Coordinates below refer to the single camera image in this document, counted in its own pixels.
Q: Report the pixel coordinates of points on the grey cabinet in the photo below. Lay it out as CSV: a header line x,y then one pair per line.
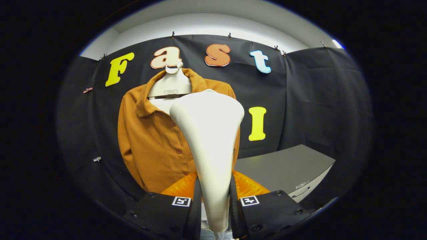
x,y
283,166

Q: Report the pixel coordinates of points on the row of black clips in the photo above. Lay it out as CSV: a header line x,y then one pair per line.
x,y
172,34

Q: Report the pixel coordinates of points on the brown button-up shirt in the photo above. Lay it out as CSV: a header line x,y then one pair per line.
x,y
150,150

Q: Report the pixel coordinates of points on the small ceiling light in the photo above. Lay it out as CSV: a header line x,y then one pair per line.
x,y
337,43

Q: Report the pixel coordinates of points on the white mannequin torso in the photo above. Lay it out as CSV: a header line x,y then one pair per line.
x,y
170,85

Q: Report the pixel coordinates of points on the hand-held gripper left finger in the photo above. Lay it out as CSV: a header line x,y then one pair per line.
x,y
195,216

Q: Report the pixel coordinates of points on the white garment steamer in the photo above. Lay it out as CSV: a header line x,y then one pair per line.
x,y
208,140

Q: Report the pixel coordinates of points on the black backdrop cloth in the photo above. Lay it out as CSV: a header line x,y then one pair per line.
x,y
317,100

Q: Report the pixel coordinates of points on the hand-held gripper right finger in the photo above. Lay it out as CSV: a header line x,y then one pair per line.
x,y
235,216

